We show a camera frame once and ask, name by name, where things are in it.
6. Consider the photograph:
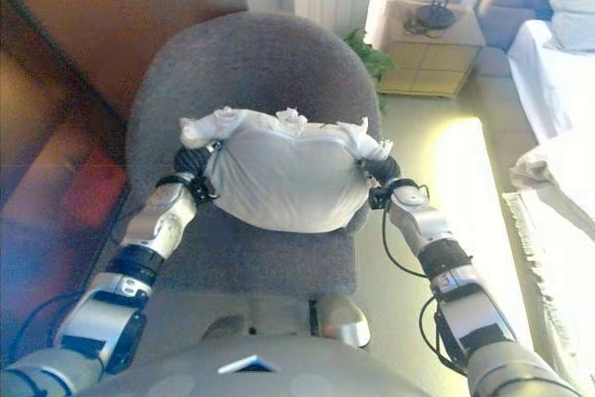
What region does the robot right hand black silver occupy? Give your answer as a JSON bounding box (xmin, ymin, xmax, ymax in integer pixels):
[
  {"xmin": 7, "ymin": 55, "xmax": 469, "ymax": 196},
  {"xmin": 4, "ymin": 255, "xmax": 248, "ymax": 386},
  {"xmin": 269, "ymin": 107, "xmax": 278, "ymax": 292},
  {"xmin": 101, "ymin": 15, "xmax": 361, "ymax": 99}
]
[{"xmin": 355, "ymin": 154, "xmax": 402, "ymax": 189}]

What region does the robot left hand black silver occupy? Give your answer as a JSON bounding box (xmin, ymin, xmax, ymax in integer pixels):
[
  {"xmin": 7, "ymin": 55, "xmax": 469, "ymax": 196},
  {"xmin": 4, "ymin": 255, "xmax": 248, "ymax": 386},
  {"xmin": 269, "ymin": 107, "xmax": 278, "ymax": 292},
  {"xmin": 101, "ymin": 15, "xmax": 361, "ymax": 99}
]
[{"xmin": 174, "ymin": 139, "xmax": 223, "ymax": 179}]

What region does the white fringed cushion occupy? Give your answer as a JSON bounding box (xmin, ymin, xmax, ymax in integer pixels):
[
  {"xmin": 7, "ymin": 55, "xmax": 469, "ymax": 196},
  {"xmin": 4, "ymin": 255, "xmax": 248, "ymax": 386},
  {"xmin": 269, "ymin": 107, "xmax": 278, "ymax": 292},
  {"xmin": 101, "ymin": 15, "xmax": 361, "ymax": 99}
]
[{"xmin": 178, "ymin": 106, "xmax": 394, "ymax": 234}]

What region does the green leafy plant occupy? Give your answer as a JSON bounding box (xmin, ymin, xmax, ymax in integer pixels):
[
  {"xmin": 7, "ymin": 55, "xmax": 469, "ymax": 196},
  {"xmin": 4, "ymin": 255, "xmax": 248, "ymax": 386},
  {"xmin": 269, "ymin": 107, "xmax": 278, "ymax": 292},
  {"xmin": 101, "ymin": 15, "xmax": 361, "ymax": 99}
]
[{"xmin": 342, "ymin": 27, "xmax": 396, "ymax": 114}]

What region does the beige panelled nightstand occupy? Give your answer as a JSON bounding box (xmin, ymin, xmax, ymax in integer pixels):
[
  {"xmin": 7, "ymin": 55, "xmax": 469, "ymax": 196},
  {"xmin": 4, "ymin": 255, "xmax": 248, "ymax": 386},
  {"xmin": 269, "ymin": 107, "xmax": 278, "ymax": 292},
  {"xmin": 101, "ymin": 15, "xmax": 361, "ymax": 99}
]
[{"xmin": 378, "ymin": 0, "xmax": 487, "ymax": 99}]

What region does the grey fabric armchair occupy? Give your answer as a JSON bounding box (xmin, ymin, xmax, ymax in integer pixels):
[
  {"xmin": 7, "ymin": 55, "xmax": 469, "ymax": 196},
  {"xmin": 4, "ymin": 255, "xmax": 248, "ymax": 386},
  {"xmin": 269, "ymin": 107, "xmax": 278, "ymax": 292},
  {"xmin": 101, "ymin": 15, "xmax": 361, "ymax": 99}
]
[{"xmin": 125, "ymin": 10, "xmax": 385, "ymax": 298}]

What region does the large glossy television screen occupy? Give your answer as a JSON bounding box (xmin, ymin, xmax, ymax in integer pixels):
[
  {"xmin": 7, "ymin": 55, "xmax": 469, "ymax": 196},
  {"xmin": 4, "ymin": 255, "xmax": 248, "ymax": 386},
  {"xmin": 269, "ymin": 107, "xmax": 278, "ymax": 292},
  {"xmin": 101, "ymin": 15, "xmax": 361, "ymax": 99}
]
[{"xmin": 0, "ymin": 0, "xmax": 131, "ymax": 370}]

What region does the dark rounded object at left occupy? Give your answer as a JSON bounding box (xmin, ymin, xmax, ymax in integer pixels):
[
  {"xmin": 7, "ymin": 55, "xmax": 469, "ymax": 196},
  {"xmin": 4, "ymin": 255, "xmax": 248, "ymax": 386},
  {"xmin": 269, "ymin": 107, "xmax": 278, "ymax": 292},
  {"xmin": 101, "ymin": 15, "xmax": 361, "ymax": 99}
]
[{"xmin": 309, "ymin": 294, "xmax": 372, "ymax": 350}]

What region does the white crumpled duvet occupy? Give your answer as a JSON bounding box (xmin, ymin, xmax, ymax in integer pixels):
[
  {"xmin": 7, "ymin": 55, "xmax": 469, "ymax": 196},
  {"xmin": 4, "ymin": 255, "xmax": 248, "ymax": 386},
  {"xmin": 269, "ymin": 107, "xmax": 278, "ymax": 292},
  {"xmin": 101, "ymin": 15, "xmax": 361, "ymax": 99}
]
[{"xmin": 509, "ymin": 139, "xmax": 595, "ymax": 231}]

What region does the white bed sheet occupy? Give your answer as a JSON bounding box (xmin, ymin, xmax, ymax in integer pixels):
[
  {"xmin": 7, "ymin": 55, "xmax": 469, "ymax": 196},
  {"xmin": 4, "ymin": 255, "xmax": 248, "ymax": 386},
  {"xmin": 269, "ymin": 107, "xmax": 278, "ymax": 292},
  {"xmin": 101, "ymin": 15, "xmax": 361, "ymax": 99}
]
[{"xmin": 506, "ymin": 19, "xmax": 595, "ymax": 145}]

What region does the grey robot torso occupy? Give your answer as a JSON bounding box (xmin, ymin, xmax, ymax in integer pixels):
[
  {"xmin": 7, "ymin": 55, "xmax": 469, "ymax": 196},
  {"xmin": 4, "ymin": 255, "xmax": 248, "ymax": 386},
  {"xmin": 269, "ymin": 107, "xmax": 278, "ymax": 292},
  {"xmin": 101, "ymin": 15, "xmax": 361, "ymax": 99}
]
[{"xmin": 73, "ymin": 336, "xmax": 470, "ymax": 397}]

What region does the white bed pillow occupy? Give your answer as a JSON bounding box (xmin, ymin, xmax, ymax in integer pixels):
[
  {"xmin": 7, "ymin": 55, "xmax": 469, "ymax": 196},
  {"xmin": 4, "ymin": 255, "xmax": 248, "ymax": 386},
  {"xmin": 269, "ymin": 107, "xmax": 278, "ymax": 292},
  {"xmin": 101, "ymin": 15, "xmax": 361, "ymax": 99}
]
[{"xmin": 543, "ymin": 0, "xmax": 595, "ymax": 52}]

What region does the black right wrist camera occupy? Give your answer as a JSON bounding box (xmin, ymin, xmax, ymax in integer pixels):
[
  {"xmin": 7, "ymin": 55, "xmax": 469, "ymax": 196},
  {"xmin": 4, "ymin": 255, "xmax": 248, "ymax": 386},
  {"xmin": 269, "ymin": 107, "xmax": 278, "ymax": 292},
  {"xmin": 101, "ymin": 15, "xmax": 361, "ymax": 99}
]
[{"xmin": 368, "ymin": 178, "xmax": 396, "ymax": 211}]

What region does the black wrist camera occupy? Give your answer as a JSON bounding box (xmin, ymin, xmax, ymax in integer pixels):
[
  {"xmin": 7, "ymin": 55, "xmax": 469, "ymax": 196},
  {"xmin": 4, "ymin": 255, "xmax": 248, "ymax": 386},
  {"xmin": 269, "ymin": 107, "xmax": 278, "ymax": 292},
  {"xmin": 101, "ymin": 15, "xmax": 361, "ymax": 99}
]
[
  {"xmin": 368, "ymin": 178, "xmax": 396, "ymax": 211},
  {"xmin": 188, "ymin": 173, "xmax": 219, "ymax": 205}
]

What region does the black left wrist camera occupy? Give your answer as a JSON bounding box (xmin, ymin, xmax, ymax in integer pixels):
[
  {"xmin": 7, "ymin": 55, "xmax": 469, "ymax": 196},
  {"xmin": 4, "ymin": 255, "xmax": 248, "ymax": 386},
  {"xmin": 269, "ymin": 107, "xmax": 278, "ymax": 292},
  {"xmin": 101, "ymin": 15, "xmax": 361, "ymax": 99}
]
[{"xmin": 188, "ymin": 173, "xmax": 219, "ymax": 205}]

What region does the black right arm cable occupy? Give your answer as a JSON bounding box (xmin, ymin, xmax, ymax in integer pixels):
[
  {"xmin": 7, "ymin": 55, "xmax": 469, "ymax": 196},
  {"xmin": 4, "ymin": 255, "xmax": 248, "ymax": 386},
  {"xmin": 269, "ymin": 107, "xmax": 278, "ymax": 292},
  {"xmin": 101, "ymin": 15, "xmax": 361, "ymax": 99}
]
[{"xmin": 380, "ymin": 182, "xmax": 470, "ymax": 376}]

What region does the grey upholstered bed frame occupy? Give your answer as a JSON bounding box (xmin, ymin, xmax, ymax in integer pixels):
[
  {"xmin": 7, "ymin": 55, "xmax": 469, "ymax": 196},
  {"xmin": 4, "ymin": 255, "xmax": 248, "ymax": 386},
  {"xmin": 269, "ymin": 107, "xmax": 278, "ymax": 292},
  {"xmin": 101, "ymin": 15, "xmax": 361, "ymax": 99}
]
[{"xmin": 473, "ymin": 0, "xmax": 595, "ymax": 80}]

